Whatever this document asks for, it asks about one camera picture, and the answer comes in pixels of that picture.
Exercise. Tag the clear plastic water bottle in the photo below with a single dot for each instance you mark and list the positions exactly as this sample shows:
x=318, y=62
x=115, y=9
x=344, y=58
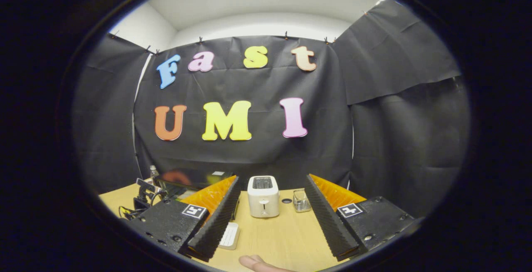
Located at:
x=153, y=173

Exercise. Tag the white plastic tray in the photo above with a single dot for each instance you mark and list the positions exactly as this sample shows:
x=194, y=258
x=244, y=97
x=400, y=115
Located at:
x=230, y=236

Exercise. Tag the white toaster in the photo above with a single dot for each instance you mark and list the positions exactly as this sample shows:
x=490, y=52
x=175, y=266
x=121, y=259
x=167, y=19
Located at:
x=263, y=197

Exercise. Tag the small ceiling light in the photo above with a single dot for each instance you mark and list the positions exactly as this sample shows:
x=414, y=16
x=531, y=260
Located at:
x=380, y=1

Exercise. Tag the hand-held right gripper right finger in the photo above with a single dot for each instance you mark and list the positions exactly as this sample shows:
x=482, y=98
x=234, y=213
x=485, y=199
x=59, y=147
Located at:
x=330, y=222

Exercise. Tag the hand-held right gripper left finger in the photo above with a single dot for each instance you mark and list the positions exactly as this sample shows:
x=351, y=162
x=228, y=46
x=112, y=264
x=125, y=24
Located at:
x=220, y=222

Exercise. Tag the black electric oven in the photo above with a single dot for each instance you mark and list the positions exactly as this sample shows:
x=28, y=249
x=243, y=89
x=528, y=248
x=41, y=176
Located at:
x=195, y=180

